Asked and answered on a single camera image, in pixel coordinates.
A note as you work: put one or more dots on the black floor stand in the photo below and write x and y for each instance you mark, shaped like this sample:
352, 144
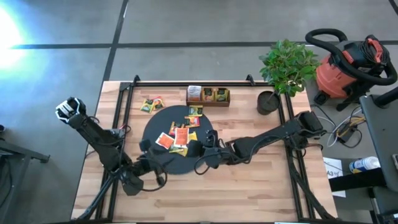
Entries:
18, 155

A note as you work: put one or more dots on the black cart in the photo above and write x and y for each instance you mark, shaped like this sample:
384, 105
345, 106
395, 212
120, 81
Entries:
382, 130

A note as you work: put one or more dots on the white blue bottle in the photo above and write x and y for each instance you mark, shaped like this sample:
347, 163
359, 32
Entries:
365, 164

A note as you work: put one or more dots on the round dark woven placemat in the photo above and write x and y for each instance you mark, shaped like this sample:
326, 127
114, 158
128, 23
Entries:
161, 118

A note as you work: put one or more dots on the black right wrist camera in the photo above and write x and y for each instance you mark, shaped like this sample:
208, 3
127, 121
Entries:
211, 138

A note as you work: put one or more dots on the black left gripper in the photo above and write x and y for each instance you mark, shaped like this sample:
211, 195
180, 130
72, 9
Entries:
152, 163

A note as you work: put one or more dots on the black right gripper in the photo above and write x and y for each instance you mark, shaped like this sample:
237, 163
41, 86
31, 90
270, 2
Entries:
213, 157

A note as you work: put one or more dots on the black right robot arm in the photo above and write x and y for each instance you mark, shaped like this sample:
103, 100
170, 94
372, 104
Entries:
273, 137

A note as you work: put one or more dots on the orange black shop vacuum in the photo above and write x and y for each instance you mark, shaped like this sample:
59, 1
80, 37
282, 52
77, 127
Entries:
335, 77

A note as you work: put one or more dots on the green plant in black pot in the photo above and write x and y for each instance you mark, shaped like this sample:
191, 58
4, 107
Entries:
289, 62

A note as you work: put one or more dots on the black power brick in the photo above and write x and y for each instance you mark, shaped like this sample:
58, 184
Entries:
345, 134

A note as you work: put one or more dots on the white paper sheet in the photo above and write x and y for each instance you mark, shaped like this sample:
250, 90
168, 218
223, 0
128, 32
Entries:
329, 163

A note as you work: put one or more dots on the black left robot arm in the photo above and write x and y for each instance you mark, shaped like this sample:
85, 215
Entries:
93, 137

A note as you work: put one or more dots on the wooden tea organizer box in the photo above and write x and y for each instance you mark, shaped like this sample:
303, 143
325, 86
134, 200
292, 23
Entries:
208, 104

